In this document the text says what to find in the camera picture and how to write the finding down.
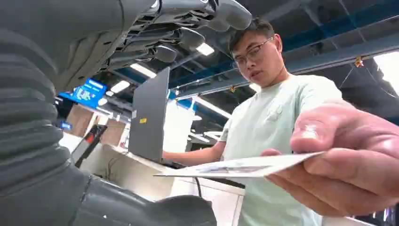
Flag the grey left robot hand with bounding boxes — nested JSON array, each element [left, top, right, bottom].
[[0, 0, 253, 226]]

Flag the person's left hand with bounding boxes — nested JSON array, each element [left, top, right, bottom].
[[261, 101, 399, 218]]

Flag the white printed card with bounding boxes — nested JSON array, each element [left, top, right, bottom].
[[153, 152, 325, 179]]

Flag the blue hanging sign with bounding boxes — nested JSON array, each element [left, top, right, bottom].
[[59, 78, 108, 109]]

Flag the rectangular ceiling light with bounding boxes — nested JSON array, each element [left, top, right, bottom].
[[130, 63, 157, 79], [195, 42, 215, 57], [111, 80, 131, 94]]

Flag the person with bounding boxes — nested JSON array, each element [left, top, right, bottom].
[[162, 17, 399, 226]]

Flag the black and red device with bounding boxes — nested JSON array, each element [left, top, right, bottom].
[[72, 124, 108, 168]]

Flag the dark grey laptop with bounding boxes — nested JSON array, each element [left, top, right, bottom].
[[128, 67, 246, 190]]

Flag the white pillar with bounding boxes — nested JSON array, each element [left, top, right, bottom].
[[162, 99, 195, 153]]

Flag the thin-framed eyeglasses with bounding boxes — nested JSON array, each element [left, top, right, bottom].
[[233, 37, 274, 67]]

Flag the long ceiling light strip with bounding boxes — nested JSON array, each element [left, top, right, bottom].
[[192, 97, 233, 119]]

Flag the white laptop stand box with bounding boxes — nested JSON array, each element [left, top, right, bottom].
[[59, 132, 245, 226]]

